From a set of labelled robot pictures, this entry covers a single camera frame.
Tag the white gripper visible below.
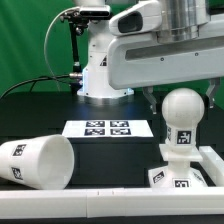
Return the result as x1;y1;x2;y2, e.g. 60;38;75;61
107;23;224;114

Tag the white lamp base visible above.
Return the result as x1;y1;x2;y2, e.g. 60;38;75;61
148;144;207;188

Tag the white conical lamp shade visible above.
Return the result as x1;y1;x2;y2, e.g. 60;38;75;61
0;135;75;190

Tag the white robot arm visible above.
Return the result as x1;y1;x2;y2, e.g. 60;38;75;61
73;0;224;110

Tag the marker sheet on table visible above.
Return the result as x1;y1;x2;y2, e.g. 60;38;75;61
62;120;153;138

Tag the white right rail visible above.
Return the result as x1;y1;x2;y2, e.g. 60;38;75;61
199;146;224;187

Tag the white rail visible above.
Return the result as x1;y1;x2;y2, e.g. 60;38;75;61
0;187;224;219
199;146;224;187

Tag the white front rail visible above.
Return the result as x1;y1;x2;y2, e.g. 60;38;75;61
0;187;224;219

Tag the black camera on stand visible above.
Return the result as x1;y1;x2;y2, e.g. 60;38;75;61
79;5;111;20

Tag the black cable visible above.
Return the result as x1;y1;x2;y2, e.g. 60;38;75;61
0;74;83;100

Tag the grey cable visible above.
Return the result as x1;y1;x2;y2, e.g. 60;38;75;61
43;9;73;91

